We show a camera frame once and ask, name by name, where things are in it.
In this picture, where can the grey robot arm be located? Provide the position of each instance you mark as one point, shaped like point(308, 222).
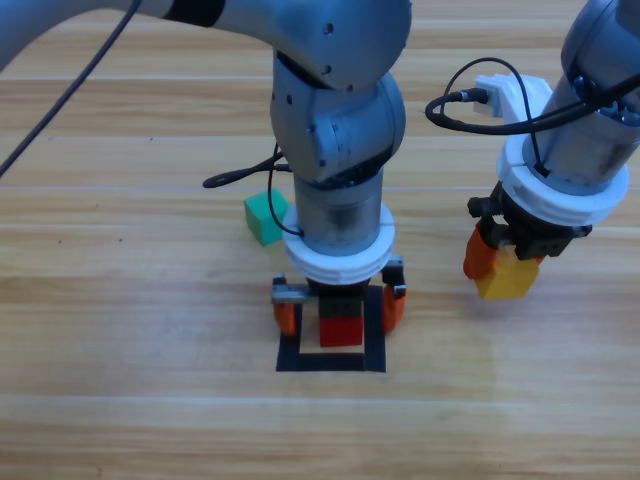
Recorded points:
point(600, 45)
point(340, 60)

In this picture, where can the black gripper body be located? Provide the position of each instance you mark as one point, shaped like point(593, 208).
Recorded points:
point(340, 300)
point(530, 235)

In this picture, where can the green wooden cube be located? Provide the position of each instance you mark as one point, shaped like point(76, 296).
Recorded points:
point(260, 220)

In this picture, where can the black tape square outline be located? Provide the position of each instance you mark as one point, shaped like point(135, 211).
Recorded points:
point(290, 360)

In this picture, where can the red wooden cube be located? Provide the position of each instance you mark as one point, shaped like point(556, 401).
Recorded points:
point(340, 332)

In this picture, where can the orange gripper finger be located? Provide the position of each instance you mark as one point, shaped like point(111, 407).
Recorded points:
point(480, 257)
point(287, 317)
point(537, 261)
point(394, 312)

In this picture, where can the yellow wooden cube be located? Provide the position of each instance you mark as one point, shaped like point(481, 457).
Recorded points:
point(507, 282)

